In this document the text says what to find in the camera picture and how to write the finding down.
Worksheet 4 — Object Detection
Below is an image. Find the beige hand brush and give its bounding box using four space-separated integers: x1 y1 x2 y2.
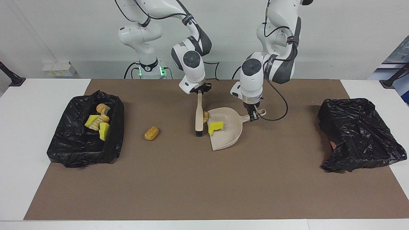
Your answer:
195 93 204 137

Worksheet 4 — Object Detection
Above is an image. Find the beige plastic dustpan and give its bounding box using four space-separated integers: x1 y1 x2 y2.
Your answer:
207 107 266 151

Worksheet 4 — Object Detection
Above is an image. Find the notched yellow sponge piece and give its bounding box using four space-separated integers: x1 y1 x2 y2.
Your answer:
208 121 225 136

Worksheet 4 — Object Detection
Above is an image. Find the brown bread roll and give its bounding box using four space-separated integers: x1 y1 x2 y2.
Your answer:
144 126 159 141

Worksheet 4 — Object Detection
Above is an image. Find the black bag lined bin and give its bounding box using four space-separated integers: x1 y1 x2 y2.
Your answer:
47 90 125 168
318 98 407 173

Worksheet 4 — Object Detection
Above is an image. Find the brown table mat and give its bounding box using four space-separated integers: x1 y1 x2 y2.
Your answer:
23 79 409 221

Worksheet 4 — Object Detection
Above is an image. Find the black clamp stand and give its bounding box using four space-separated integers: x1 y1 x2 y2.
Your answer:
0 61 26 87
379 62 409 89

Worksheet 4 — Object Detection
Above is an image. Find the grey blue panel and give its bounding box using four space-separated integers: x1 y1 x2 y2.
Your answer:
367 43 409 106

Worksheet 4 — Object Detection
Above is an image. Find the dark left gripper cable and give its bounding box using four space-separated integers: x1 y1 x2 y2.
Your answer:
258 78 289 122

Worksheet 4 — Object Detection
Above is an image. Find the white wall socket box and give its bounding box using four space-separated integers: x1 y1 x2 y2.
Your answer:
42 61 78 77

